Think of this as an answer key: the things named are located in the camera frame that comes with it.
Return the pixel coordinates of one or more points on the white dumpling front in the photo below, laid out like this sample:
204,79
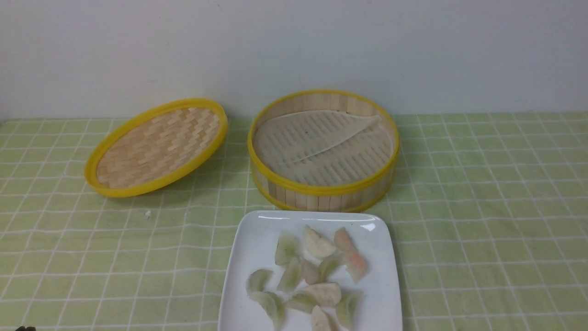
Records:
317,244

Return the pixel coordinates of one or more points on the white dumpling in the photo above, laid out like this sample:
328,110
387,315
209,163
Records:
325,294
321,321
317,244

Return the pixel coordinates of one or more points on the white dumpling back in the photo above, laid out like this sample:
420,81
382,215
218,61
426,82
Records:
321,321

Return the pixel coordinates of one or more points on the white square plate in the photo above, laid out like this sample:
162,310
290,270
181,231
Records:
254,247

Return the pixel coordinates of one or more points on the yellow-rimmed bamboo steamer basket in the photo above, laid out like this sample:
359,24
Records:
323,150

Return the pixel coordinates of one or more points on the green dumpling top left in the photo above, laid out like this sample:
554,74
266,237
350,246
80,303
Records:
287,248

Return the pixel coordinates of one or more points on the green dumpling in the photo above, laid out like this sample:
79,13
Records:
287,248
257,281
302,301
329,266
291,276
346,308
272,305

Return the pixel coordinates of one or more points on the pink dumpling top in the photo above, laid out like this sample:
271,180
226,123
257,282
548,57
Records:
343,241

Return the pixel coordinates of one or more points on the pink dumpling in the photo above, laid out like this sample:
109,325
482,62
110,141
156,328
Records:
356,266
343,241

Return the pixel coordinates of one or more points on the green dumpling centre left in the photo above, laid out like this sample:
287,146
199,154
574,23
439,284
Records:
291,276

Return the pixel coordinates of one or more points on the pink dumpling right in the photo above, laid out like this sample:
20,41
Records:
356,266

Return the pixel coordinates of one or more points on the green dumpling far left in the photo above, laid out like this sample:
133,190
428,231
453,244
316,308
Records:
257,281

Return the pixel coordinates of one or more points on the yellow-rimmed bamboo steamer lid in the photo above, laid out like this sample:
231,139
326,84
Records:
157,148

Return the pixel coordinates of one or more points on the white dumpling lower middle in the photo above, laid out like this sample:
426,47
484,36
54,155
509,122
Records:
325,294

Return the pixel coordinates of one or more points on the green dumpling bottom left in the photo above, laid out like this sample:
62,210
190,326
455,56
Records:
272,305

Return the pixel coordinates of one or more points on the green dumpling lower middle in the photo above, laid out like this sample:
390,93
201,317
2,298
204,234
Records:
302,301

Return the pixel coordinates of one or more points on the green dumpling bottom right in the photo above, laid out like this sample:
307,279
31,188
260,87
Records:
346,308

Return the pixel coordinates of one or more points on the green checkered tablecloth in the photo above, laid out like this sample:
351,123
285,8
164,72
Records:
487,214

